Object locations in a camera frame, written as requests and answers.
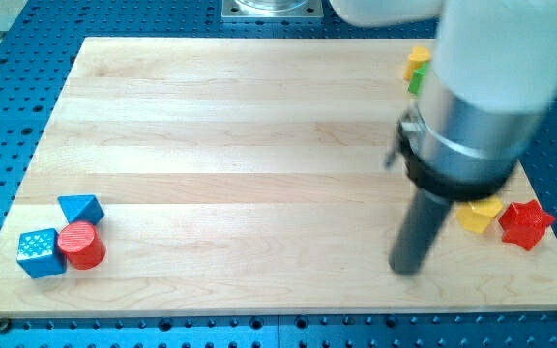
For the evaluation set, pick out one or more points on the light wooden board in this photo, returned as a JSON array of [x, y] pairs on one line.
[[246, 176]]

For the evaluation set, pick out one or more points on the red star block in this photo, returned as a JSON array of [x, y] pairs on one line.
[[524, 224]]

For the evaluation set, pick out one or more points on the red cylinder block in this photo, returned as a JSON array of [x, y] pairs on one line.
[[82, 245]]

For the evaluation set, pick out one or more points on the yellow hexagon block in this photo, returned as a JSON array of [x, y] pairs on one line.
[[476, 216]]

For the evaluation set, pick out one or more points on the blue cube block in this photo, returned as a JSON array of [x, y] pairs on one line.
[[38, 254]]

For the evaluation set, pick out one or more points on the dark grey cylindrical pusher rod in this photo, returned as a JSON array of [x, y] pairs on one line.
[[424, 218]]

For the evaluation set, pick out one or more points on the yellow block at far edge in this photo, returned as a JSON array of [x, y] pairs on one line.
[[415, 59]]

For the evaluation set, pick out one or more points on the green star block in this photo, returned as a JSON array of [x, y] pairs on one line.
[[417, 79]]

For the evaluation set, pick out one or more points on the blue triangular prism block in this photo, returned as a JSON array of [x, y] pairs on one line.
[[84, 207]]

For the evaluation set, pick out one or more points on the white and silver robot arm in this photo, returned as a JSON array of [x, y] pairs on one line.
[[491, 78]]

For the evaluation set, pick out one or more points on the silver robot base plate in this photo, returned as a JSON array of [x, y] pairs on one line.
[[264, 9]]

